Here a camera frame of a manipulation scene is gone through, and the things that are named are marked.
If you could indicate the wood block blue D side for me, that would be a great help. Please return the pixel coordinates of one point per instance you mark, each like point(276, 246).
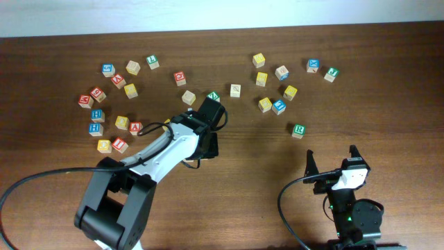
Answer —
point(282, 73)

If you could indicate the plain wood block centre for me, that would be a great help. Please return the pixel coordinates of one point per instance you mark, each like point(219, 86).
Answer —
point(188, 97)

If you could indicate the red A block lower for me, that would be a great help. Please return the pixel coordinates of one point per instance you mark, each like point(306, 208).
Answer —
point(135, 127)

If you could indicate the red a block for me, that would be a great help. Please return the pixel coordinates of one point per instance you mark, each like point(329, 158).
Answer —
point(135, 127)
point(118, 81)

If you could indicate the yellow E block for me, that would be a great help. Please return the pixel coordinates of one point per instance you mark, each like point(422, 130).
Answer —
point(265, 104)

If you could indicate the blue L block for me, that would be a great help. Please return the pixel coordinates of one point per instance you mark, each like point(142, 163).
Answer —
point(278, 107)

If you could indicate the yellow C block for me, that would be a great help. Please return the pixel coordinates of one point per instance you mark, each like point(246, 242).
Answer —
point(104, 146)

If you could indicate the red M block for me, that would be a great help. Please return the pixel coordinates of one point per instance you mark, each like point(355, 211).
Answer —
point(85, 101)

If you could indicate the blue H block lower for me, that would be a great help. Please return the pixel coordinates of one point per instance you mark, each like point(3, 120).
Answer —
point(95, 129)

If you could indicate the green Z block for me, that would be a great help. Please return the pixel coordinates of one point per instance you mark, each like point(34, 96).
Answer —
point(214, 96)

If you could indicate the red I block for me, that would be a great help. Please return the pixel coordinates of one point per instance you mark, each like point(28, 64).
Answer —
point(119, 145)

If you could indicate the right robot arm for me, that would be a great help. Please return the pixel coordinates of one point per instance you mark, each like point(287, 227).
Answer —
point(357, 221)

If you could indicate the red A block upper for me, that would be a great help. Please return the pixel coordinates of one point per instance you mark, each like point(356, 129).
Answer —
point(118, 81)

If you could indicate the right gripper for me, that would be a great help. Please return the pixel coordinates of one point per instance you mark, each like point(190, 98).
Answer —
point(325, 182)

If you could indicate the yellow O block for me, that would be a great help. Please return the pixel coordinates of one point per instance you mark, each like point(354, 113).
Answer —
point(122, 123)

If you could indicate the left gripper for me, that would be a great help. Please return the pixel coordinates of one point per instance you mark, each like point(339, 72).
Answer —
point(213, 151)

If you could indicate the green J block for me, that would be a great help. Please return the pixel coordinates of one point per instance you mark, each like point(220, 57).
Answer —
point(331, 74)

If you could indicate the blue H block upper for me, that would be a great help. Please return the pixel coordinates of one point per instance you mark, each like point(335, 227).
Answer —
point(97, 116)

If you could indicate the yellow Q block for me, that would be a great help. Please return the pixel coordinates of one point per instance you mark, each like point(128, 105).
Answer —
point(166, 122)

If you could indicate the blue X block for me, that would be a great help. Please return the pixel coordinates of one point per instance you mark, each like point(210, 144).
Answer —
point(313, 65)

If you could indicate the plain wood block picture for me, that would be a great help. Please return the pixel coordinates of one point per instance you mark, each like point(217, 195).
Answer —
point(235, 90)

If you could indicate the yellow block upper left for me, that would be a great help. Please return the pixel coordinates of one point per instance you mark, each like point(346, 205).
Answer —
point(130, 91)

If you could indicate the red 9 block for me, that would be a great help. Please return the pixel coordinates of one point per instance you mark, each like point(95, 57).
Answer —
point(98, 94)

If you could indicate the plain wood yellow-sided block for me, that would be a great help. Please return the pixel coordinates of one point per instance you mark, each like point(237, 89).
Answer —
point(133, 67)

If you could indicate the green L block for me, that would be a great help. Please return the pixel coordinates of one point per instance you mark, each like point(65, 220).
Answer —
point(152, 61)

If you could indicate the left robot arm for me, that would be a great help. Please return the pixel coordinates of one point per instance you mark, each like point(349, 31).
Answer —
point(117, 202)

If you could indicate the blue h block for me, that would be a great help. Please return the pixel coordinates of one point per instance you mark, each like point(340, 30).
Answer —
point(97, 116)
point(95, 129)

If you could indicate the red G block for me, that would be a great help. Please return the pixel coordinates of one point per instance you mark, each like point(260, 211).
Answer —
point(179, 78)

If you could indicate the yellow block top right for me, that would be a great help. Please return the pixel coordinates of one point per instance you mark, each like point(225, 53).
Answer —
point(259, 60)

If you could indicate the green R block right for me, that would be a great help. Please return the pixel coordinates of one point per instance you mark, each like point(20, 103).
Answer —
point(298, 131)

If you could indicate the blue S block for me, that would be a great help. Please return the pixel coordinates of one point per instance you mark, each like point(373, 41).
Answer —
point(108, 70)

